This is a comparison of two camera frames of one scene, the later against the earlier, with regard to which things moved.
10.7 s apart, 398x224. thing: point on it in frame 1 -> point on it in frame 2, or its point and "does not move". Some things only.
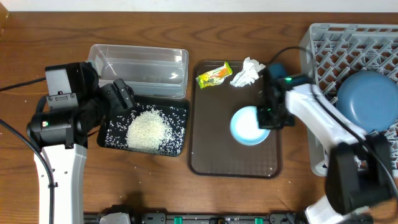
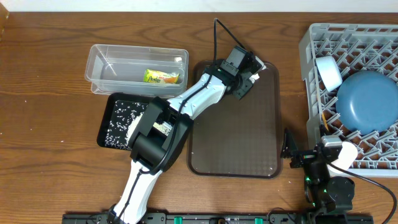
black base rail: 119,215 does not move
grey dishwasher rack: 328,52 does not move
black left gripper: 109,93 -> 240,94
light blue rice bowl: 244,126 -> 329,72
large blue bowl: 368,98 does not move
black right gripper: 264,124 -> 304,157
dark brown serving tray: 212,149 does not move
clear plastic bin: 152,71 does not move
